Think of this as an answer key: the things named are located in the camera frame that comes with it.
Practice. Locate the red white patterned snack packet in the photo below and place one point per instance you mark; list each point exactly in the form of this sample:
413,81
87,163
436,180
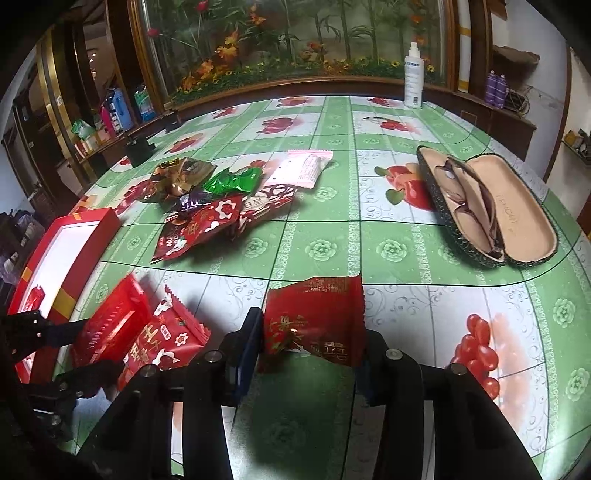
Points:
263,203

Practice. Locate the brown snack packet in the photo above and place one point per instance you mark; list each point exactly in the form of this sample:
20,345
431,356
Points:
178,177

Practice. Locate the dark snack packet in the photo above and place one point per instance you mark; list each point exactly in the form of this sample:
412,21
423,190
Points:
191,203

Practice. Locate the green snack packet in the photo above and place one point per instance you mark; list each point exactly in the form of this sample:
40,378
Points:
233,181

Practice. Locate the small black box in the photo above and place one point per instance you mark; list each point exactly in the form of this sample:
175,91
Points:
139,151
171,119

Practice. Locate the red white-flower snack packet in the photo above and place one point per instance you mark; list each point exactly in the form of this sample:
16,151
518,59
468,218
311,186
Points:
171,332
198,230

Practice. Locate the pink white snack packet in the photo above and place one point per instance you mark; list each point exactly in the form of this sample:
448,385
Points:
302,168

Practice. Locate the green fruit-print tablecloth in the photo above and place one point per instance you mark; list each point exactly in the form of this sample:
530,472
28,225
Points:
323,244

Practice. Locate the purple bottle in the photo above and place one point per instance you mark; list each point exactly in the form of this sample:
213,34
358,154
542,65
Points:
491,88
502,91

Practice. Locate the eyeglasses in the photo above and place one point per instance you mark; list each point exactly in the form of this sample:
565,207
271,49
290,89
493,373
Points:
466,198

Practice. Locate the framed flower painting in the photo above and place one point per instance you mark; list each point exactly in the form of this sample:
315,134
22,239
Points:
286,41

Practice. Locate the brown sausage packet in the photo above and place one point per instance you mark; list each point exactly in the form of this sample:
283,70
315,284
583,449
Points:
521,207

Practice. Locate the red gift box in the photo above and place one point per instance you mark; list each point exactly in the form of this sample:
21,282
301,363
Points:
69,258

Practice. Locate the red gold-print snack packet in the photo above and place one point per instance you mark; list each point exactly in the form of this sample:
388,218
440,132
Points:
318,314

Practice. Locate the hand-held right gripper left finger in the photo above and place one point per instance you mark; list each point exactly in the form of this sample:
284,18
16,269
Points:
244,355

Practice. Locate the green bag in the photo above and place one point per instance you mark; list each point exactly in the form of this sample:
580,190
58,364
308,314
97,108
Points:
83,129

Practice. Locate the small red snack packet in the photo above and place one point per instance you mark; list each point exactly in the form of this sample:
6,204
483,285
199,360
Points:
35,300

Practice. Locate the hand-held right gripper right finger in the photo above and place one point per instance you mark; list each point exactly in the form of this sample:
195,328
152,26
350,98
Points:
369,369

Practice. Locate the blue green packet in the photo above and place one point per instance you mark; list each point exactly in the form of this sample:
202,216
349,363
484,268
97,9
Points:
144,104

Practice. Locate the white spray bottle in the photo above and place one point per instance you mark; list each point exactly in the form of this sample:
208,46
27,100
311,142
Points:
414,78

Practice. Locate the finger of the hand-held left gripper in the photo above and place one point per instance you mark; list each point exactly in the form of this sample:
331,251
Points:
83,381
44,334

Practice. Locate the red ridged snack packet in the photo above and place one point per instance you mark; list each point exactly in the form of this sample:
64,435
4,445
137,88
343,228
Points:
111,323

